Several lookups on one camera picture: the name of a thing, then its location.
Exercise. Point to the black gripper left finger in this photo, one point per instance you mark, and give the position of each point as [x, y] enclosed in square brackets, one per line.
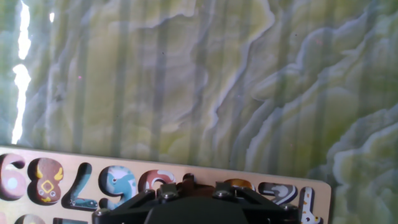
[130, 205]

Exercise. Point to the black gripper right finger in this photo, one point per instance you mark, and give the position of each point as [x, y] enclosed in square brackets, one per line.
[264, 207]

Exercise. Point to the brown number four piece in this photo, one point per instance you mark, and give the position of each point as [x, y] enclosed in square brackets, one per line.
[189, 186]

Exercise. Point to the wooden number shape puzzle board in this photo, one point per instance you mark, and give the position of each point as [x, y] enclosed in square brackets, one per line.
[93, 157]

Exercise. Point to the green marble pattern mat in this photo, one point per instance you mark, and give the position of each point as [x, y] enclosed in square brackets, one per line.
[186, 77]

